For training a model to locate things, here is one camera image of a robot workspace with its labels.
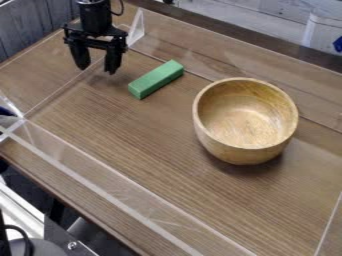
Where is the green rectangular block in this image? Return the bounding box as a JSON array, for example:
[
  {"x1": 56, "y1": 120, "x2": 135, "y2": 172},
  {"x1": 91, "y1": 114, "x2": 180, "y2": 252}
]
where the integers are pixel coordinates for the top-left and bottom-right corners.
[{"x1": 128, "y1": 60, "x2": 184, "y2": 100}]

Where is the clear acrylic corner bracket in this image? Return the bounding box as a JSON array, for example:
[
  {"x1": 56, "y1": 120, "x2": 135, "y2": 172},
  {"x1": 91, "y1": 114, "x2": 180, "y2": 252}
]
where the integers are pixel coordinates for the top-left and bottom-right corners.
[{"x1": 118, "y1": 8, "x2": 146, "y2": 47}]

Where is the grey metal bracket with screw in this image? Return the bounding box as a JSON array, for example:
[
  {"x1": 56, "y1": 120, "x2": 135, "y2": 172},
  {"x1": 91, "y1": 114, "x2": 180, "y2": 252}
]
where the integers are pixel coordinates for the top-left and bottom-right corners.
[{"x1": 44, "y1": 217, "x2": 99, "y2": 256}]

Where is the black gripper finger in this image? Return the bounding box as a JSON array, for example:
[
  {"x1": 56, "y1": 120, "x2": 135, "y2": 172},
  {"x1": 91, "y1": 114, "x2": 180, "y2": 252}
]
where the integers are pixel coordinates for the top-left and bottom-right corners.
[
  {"x1": 68, "y1": 39, "x2": 91, "y2": 70},
  {"x1": 104, "y1": 37, "x2": 126, "y2": 74}
]

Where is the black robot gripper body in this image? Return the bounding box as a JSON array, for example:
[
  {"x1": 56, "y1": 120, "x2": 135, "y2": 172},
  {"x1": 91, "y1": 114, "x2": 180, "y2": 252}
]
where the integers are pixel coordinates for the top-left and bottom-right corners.
[{"x1": 63, "y1": 0, "x2": 128, "y2": 51}]

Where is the light wooden bowl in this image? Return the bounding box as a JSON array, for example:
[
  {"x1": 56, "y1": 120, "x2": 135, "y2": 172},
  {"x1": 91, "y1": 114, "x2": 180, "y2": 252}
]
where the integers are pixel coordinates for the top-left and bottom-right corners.
[{"x1": 192, "y1": 77, "x2": 299, "y2": 165}]

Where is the black cable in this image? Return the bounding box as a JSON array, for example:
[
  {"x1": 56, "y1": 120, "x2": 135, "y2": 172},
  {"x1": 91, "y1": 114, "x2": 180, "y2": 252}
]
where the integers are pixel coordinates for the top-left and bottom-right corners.
[{"x1": 0, "y1": 209, "x2": 35, "y2": 256}]

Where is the clear acrylic front barrier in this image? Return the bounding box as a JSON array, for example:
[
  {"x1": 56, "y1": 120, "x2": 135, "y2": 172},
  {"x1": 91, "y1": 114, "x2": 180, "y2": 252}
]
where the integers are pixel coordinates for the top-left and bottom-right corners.
[{"x1": 0, "y1": 88, "x2": 342, "y2": 256}]

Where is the white container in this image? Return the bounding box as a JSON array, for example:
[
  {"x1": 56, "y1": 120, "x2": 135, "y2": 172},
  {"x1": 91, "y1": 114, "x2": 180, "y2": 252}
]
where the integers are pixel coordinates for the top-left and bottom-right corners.
[{"x1": 302, "y1": 9, "x2": 342, "y2": 56}]

